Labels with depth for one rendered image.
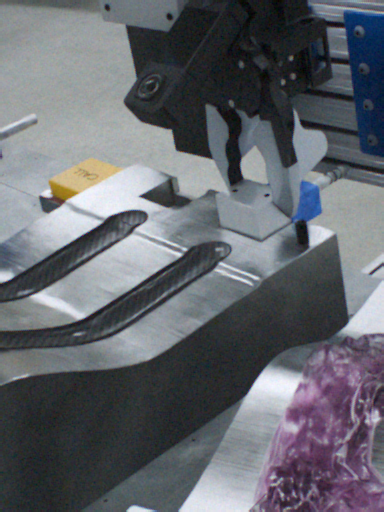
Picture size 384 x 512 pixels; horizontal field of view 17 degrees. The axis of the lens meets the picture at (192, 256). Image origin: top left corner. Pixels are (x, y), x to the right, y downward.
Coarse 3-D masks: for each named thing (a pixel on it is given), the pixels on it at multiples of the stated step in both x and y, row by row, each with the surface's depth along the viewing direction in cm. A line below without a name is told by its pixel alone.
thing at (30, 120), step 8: (16, 120) 127; (24, 120) 127; (32, 120) 128; (0, 128) 126; (8, 128) 126; (16, 128) 127; (24, 128) 127; (0, 136) 126; (8, 136) 126; (0, 152) 124
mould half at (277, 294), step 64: (128, 192) 120; (0, 256) 115; (128, 256) 110; (256, 256) 106; (320, 256) 106; (0, 320) 101; (64, 320) 103; (192, 320) 100; (256, 320) 103; (320, 320) 108; (0, 384) 88; (64, 384) 92; (128, 384) 96; (192, 384) 100; (0, 448) 89; (64, 448) 93; (128, 448) 98
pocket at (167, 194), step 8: (160, 184) 120; (168, 184) 121; (176, 184) 121; (152, 192) 120; (160, 192) 121; (168, 192) 121; (176, 192) 121; (152, 200) 120; (160, 200) 121; (168, 200) 121; (176, 200) 122; (184, 200) 121; (192, 200) 120; (176, 208) 121
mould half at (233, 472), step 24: (360, 312) 102; (336, 336) 99; (360, 336) 99; (288, 360) 91; (264, 384) 89; (288, 384) 89; (240, 408) 88; (264, 408) 88; (240, 432) 87; (264, 432) 86; (216, 456) 86; (240, 456) 85; (264, 456) 85; (216, 480) 85; (240, 480) 84; (192, 504) 83; (216, 504) 83; (240, 504) 82
